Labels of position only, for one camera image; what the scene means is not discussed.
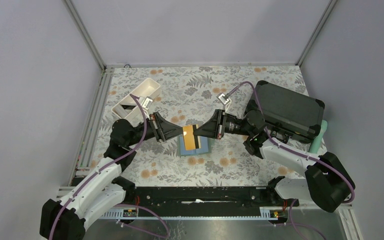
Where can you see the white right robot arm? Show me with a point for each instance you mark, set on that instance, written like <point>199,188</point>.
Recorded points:
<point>324,179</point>

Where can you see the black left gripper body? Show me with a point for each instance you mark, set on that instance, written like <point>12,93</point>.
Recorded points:
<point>152,129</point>

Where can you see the black hard carrying case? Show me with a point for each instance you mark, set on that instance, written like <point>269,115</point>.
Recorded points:
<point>288,112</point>

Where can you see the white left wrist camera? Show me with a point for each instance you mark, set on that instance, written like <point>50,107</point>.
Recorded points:
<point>146,102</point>

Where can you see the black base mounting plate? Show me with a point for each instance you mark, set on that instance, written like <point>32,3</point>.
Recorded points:
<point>225,202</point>

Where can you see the white rectangular plastic tray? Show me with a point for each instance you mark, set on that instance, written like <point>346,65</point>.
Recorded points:
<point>147,88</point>

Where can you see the mint green cylindrical object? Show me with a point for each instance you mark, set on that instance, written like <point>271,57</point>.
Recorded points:
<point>317,142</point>

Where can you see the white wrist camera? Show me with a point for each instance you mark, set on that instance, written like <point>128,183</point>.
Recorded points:
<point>224,99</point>
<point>146,102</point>

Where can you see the floral patterned table mat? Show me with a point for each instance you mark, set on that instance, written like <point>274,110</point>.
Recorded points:
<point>189,96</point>

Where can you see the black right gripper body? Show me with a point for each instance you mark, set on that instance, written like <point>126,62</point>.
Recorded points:
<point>228,125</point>

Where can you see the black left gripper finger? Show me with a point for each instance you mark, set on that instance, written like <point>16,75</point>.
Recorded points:
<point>166,127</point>
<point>171,134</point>

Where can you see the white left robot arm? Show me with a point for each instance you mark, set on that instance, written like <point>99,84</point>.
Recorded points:
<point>70,217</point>

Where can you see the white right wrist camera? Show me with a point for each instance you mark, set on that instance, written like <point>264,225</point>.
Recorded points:
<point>224,99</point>

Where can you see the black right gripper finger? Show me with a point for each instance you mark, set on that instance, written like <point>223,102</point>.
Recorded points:
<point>212,124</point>
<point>205,133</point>

